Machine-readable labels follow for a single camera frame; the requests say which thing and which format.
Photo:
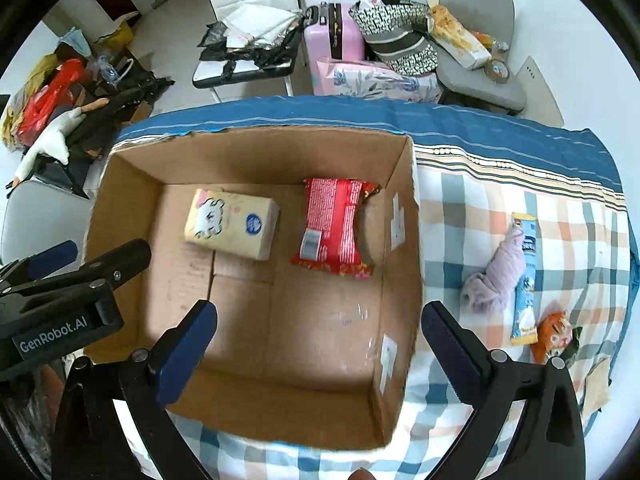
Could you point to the white chair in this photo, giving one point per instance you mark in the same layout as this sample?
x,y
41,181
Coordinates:
x,y
251,40

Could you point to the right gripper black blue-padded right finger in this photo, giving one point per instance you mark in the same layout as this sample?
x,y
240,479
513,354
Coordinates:
x,y
548,442

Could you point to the red plastic bag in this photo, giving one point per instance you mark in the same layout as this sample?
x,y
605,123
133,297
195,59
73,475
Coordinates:
x,y
41,105

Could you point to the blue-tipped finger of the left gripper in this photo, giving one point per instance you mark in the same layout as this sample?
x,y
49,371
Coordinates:
x,y
39,266

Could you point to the blue mattress cover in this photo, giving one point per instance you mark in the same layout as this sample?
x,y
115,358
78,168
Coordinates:
x,y
577,155

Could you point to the blue yellow snack tube pack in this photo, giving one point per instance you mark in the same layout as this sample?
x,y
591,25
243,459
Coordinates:
x,y
524,330

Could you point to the yellow tissue pack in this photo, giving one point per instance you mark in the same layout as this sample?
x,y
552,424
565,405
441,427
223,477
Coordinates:
x,y
238,224

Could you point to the pink suitcase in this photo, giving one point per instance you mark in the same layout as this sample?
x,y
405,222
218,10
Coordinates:
x,y
330,32

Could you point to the red snack packet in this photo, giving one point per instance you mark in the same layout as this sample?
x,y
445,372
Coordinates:
x,y
329,238

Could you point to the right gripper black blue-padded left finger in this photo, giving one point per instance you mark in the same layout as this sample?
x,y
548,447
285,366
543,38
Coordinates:
x,y
89,442

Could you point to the orange panda snack bag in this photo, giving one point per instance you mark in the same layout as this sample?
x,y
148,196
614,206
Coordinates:
x,y
554,334

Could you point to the plaid checkered bed sheet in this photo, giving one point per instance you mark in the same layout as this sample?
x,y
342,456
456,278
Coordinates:
x,y
466,204

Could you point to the grey chair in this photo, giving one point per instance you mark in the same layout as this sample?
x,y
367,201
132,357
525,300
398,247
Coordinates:
x,y
491,22

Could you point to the person's hand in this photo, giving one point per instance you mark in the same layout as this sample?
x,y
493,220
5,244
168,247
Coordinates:
x,y
361,474

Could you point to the floral pink pillow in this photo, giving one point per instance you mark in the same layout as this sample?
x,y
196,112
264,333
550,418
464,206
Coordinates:
x,y
372,81

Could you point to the purple sock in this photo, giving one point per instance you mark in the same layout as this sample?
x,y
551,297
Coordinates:
x,y
491,290

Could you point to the yellow printed box on chair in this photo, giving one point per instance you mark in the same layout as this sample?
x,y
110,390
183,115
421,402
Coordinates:
x,y
455,39

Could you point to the open cardboard box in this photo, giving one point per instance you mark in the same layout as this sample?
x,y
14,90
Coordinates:
x,y
299,356

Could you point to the tape roll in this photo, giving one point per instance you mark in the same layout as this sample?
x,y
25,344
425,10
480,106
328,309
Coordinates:
x,y
497,71

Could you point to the brown cardboard piece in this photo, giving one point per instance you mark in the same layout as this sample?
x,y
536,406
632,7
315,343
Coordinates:
x,y
596,394

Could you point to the black white patterned bag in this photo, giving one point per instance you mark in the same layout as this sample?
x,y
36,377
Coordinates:
x,y
398,34

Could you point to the white goose plush toy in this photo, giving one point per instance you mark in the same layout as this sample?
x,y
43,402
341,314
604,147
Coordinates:
x,y
52,141

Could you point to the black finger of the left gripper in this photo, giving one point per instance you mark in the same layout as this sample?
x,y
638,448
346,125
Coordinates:
x,y
114,268

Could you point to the green wet wipes pack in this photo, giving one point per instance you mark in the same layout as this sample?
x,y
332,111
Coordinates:
x,y
570,352

